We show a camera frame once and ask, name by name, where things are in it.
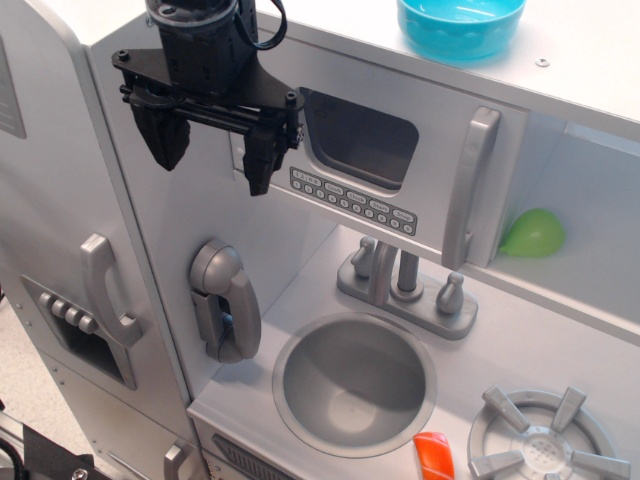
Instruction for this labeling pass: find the green balloon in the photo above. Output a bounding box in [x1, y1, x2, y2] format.
[498, 208, 566, 258]

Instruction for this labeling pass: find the orange and white toy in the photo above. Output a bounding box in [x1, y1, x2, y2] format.
[413, 432, 455, 480]

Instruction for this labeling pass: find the grey toy microwave door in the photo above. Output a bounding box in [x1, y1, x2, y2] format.
[259, 39, 530, 267]

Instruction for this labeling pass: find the grey toy ice dispenser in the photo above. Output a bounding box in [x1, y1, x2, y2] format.
[21, 275, 137, 390]

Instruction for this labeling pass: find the grey toy stove burner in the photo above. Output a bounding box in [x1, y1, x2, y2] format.
[467, 385, 631, 479]

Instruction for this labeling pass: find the grey oven vent panel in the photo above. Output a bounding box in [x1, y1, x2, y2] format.
[212, 434, 294, 480]

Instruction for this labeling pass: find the grey fridge door handle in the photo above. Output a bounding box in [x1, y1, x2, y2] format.
[80, 233, 142, 348]

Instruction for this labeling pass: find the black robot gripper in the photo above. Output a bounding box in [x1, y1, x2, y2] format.
[112, 1, 304, 196]

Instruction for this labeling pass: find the turquoise plastic bowl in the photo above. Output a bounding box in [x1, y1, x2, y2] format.
[396, 0, 526, 61]

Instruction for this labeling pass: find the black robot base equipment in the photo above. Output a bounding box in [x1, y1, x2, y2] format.
[1, 403, 109, 480]

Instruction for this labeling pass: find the grey lower door handle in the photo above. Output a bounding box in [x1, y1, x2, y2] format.
[163, 442, 199, 480]

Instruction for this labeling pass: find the grey toy faucet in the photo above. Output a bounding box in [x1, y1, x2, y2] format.
[337, 236, 479, 340]

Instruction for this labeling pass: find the grey toy sink basin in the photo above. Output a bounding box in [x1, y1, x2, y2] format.
[272, 312, 437, 458]

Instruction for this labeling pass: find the grey toy telephone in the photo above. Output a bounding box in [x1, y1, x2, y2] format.
[189, 239, 261, 364]

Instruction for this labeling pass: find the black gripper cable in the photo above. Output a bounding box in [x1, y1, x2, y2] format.
[233, 0, 290, 51]

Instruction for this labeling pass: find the grey microwave door handle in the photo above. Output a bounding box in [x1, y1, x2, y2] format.
[441, 107, 501, 270]

